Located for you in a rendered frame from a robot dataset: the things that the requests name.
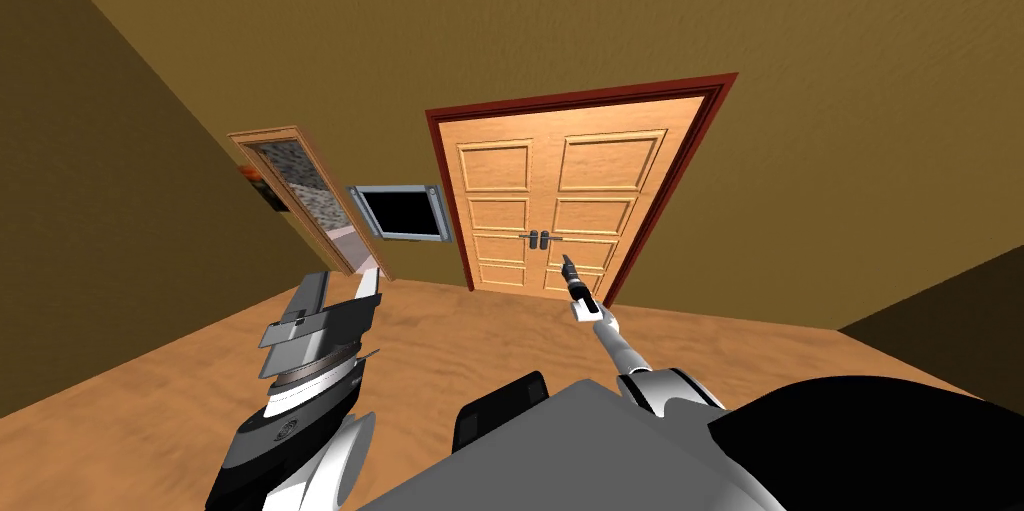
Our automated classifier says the wooden panelled door leaf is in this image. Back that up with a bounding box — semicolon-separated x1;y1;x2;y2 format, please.
437;106;566;295
536;96;707;304

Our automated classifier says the dark wall picture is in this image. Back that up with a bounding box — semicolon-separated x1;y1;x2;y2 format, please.
238;164;291;214

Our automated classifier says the grey framed dark window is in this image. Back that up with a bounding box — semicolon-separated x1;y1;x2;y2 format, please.
344;183;455;244

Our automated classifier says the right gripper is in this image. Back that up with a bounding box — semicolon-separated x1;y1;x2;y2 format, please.
559;253;600;314

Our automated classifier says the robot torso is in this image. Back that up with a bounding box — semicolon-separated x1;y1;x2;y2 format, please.
351;370;789;511

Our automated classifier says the wooden framed open doorway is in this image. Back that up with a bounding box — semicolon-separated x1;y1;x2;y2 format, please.
227;124;395;282

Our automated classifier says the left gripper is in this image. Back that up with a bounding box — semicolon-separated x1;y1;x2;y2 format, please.
256;266;385;386

